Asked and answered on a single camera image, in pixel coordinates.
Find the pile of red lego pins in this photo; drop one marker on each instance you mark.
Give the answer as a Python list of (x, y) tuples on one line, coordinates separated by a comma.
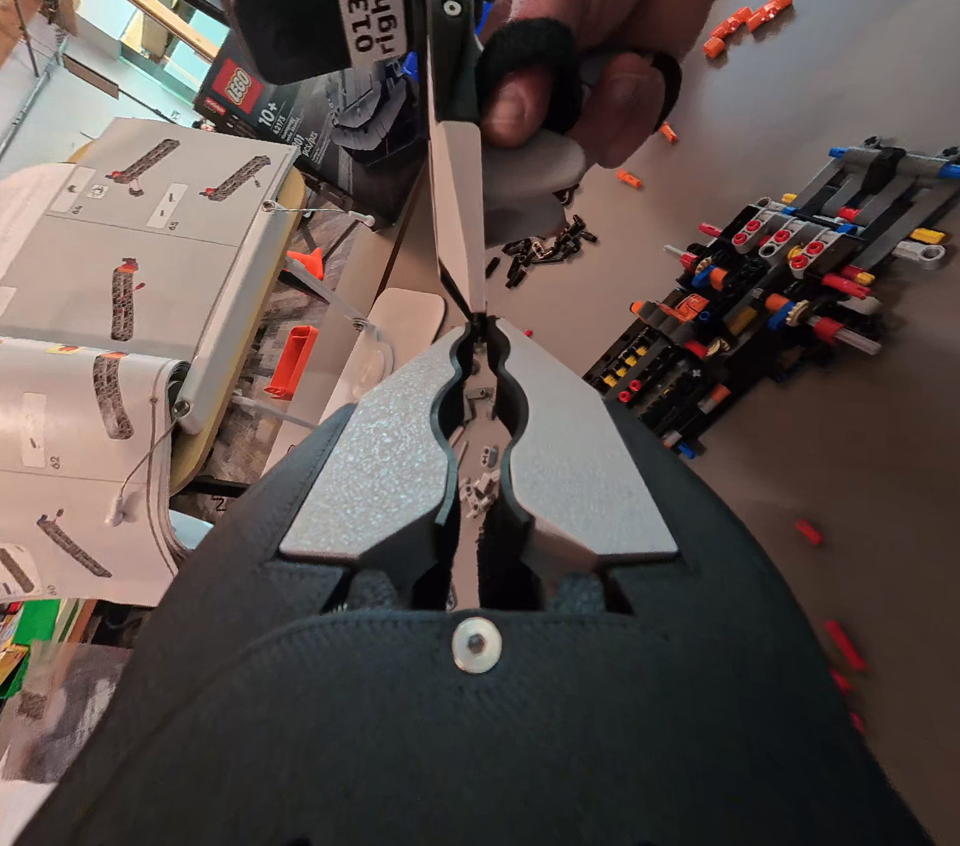
[(844, 643)]

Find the lego instruction booklet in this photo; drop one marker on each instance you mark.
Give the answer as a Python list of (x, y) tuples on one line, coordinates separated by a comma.
[(112, 224)]

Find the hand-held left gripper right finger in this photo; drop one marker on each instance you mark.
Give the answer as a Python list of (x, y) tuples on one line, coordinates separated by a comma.
[(592, 471)]

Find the pile of black lego pins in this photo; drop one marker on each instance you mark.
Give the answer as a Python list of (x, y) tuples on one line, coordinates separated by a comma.
[(540, 250)]

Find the lego car chassis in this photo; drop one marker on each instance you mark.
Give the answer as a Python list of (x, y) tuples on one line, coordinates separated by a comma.
[(750, 336)]

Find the pile of grey lego pieces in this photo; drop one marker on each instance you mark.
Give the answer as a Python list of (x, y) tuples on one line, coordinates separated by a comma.
[(480, 490)]

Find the orange plastic object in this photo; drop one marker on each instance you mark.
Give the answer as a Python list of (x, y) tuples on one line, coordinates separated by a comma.
[(307, 265)]

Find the orange brick separator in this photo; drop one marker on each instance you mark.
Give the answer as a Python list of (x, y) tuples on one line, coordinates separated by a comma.
[(292, 359)]

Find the green box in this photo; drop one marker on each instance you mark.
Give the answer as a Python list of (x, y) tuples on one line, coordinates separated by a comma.
[(34, 636)]

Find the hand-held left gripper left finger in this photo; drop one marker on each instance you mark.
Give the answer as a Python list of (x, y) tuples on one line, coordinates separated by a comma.
[(375, 471)]

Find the lego set box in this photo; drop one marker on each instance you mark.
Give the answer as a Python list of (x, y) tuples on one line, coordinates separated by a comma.
[(315, 119)]

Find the scattered orange lego pins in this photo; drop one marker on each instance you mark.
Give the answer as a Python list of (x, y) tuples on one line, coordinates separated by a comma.
[(772, 8)]

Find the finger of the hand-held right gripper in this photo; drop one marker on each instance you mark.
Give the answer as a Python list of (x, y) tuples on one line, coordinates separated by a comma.
[(459, 201)]

